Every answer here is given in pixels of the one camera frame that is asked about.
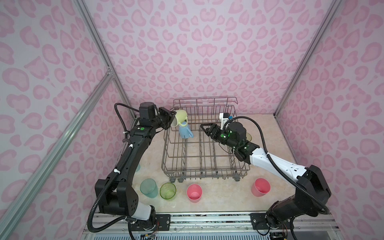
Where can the grey wire dish rack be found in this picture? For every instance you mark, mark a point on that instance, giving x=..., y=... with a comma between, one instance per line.
x=201, y=157

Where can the pink plastic cup right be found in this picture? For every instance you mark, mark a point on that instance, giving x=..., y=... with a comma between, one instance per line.
x=260, y=187

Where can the yellow-green plastic cup right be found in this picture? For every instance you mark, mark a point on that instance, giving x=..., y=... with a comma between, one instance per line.
x=249, y=137

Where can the light green ceramic mug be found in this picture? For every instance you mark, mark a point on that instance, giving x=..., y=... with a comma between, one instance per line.
x=180, y=119

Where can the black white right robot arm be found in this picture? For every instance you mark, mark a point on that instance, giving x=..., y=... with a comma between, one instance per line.
x=312, y=191

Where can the light blue ceramic mug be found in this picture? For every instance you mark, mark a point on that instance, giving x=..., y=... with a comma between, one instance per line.
x=185, y=132

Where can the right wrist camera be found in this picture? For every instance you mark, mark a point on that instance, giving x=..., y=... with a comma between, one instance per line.
x=224, y=118

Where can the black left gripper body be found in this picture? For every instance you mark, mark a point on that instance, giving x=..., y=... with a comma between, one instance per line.
x=164, y=118

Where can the teal textured plastic cup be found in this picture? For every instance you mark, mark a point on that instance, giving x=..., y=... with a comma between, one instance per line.
x=138, y=168

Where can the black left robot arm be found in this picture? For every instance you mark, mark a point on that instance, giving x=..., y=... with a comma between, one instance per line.
x=115, y=194

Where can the green transparent plastic cup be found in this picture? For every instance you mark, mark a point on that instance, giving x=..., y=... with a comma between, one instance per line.
x=168, y=191

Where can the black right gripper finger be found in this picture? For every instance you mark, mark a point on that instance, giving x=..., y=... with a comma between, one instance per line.
x=207, y=125
x=206, y=129

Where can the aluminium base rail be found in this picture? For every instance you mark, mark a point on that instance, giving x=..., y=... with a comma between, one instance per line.
x=223, y=226

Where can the pink plastic cup centre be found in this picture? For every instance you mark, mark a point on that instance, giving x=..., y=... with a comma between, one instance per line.
x=194, y=193

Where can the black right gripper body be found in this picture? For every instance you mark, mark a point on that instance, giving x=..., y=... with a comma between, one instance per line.
x=220, y=136

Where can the teal plastic cup front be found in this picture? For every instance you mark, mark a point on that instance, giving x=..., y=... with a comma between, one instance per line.
x=149, y=188

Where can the left aluminium frame strut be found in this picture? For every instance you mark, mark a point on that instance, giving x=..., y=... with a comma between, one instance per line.
x=21, y=204

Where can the pink plastic cup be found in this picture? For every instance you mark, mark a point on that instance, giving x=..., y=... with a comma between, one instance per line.
x=260, y=187
x=194, y=193

